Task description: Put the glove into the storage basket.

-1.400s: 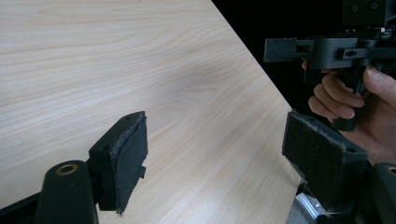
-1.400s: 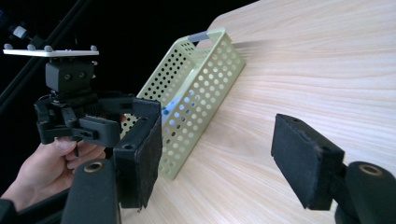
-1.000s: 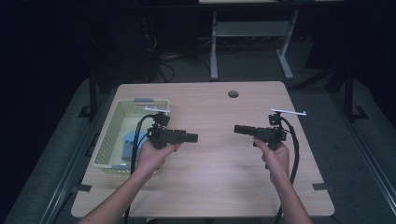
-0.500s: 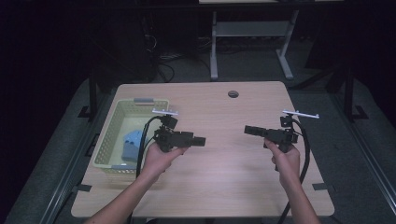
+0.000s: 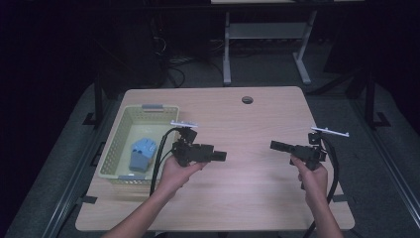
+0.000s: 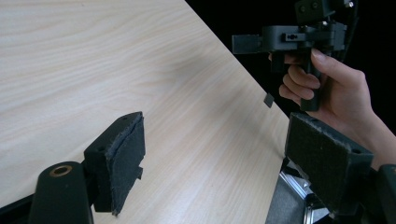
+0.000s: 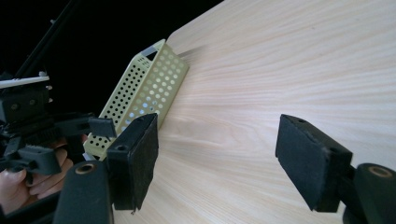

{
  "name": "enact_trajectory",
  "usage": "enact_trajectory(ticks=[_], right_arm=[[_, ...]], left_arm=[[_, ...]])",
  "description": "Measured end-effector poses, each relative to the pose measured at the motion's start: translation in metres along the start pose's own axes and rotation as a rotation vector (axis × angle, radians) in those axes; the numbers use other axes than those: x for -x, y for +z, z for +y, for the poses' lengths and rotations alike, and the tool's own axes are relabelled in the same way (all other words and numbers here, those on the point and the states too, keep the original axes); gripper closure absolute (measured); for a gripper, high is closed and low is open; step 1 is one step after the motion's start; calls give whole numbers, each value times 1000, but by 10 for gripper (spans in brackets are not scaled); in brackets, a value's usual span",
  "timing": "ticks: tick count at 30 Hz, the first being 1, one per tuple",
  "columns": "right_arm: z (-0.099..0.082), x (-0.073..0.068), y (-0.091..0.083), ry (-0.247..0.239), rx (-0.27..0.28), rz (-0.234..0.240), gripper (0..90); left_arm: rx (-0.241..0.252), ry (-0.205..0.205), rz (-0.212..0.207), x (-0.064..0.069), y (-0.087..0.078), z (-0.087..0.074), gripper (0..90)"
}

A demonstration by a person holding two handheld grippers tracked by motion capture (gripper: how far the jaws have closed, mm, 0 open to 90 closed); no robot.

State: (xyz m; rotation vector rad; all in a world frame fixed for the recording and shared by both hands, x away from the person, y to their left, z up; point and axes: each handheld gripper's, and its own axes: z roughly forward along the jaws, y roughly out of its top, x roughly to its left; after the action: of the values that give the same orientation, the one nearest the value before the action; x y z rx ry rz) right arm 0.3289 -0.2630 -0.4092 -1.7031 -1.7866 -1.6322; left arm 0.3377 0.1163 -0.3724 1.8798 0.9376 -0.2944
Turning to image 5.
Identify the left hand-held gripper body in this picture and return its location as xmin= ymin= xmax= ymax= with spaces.
xmin=170 ymin=120 xmax=214 ymax=168

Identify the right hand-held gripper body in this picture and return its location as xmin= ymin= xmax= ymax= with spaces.
xmin=289 ymin=126 xmax=350 ymax=172

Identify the blue grey glove dotted palm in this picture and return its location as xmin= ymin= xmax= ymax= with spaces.
xmin=129 ymin=137 xmax=158 ymax=174

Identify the pale yellow plastic basket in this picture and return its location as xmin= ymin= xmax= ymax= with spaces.
xmin=97 ymin=103 xmax=181 ymax=185

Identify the person's left hand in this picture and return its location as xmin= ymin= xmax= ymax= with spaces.
xmin=155 ymin=155 xmax=208 ymax=199

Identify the person's right hand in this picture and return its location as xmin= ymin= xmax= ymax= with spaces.
xmin=290 ymin=155 xmax=330 ymax=209

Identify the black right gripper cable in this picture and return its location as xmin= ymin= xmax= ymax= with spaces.
xmin=302 ymin=136 xmax=341 ymax=238

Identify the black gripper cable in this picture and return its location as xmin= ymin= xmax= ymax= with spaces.
xmin=149 ymin=126 xmax=182 ymax=196
xmin=302 ymin=136 xmax=341 ymax=238

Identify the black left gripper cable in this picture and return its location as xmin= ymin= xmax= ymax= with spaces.
xmin=149 ymin=126 xmax=182 ymax=196

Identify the black stand post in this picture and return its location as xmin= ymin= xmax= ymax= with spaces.
xmin=364 ymin=69 xmax=391 ymax=129
xmin=82 ymin=72 xmax=105 ymax=127

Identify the aluminium floor rail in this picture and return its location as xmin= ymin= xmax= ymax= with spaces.
xmin=41 ymin=98 xmax=117 ymax=238
xmin=350 ymin=98 xmax=420 ymax=230

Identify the tangle of floor cables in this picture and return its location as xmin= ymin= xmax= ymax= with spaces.
xmin=152 ymin=34 xmax=226 ymax=88

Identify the white metal desk frame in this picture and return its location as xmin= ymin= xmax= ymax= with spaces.
xmin=211 ymin=0 xmax=318 ymax=86

